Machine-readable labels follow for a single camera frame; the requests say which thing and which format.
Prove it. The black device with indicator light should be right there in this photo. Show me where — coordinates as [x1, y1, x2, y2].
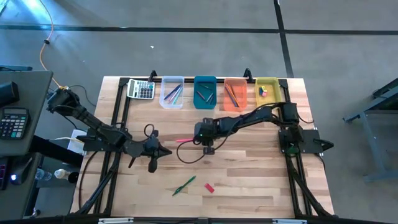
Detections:
[9, 157, 32, 186]

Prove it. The silver metal bracket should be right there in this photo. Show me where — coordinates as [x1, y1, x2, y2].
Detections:
[98, 217, 134, 224]
[272, 218, 308, 224]

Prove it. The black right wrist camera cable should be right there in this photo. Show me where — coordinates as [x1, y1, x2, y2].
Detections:
[176, 124, 237, 165]

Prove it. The orange plastic bin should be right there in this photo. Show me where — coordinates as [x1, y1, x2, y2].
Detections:
[223, 77, 249, 112]

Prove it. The orange extension cable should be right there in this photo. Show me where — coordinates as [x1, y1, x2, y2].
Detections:
[38, 0, 70, 93]

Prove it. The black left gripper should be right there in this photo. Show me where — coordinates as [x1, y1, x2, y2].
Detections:
[126, 136, 172, 159]

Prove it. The blue-grey metal stand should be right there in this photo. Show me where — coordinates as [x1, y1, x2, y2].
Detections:
[343, 77, 398, 183]

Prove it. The black left wrist camera cable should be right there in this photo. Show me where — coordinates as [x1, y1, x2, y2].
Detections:
[144, 123, 156, 138]

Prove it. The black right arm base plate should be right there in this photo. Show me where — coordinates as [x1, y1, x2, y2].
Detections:
[279, 129, 324, 154]

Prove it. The flat black device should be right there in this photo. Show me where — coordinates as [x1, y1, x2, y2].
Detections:
[0, 65, 34, 73]

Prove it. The dark grey low desk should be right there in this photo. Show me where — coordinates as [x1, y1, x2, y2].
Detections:
[0, 152, 43, 220]

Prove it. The black desk calculator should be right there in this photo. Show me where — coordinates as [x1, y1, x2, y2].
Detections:
[0, 107, 30, 140]

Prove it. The white bottle with black cap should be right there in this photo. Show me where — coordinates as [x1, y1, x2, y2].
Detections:
[54, 169, 80, 184]

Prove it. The black floor cable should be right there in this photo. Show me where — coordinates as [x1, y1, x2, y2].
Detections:
[68, 84, 97, 108]

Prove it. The green ballpoint pen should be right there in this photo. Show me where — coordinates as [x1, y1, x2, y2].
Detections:
[172, 175, 197, 197]

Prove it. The brown pencil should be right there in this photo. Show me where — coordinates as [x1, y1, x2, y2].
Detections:
[224, 84, 237, 108]

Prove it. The yellow plastic bin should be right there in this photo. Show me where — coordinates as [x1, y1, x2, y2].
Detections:
[254, 77, 283, 111]

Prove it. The dark pencil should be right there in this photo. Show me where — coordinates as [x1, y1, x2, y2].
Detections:
[228, 90, 239, 108]

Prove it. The white desk calculator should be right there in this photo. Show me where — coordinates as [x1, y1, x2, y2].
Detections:
[126, 78, 156, 101]

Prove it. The clear plastic bin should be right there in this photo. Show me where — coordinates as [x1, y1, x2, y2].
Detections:
[159, 75, 185, 110]

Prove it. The grey side desk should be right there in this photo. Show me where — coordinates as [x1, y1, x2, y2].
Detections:
[0, 70, 53, 157]

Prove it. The black speaker box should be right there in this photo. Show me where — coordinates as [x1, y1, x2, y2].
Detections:
[0, 81, 20, 108]

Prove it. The black aluminium table frame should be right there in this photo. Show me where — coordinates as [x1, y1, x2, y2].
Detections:
[70, 70, 335, 224]

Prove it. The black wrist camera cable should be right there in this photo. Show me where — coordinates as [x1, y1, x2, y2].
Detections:
[144, 123, 156, 138]
[176, 124, 237, 165]

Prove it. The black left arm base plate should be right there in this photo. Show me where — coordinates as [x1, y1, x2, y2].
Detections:
[82, 129, 128, 152]

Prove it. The clear water bottle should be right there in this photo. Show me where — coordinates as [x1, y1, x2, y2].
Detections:
[34, 168, 52, 182]

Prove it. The blue plastic bin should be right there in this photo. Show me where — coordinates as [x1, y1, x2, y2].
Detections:
[193, 75, 218, 110]

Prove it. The white paper sheet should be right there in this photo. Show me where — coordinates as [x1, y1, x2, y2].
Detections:
[67, 129, 88, 156]

